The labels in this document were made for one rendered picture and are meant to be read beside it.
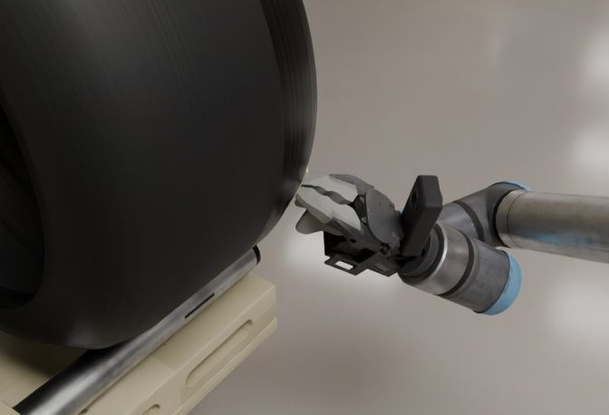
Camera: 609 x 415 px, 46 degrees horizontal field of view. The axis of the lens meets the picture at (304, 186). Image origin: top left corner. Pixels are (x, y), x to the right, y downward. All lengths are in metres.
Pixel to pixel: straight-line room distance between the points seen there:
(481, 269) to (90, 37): 0.60
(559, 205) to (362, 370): 1.09
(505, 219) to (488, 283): 0.14
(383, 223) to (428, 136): 2.17
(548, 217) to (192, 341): 0.49
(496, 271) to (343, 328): 1.16
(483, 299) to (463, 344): 1.12
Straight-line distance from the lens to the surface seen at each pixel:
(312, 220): 0.80
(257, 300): 0.90
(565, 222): 0.98
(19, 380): 0.95
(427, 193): 0.79
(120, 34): 0.51
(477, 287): 0.94
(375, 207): 0.84
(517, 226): 1.04
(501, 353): 2.08
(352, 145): 2.90
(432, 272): 0.89
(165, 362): 0.84
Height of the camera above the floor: 1.48
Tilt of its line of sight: 34 degrees down
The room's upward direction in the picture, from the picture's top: straight up
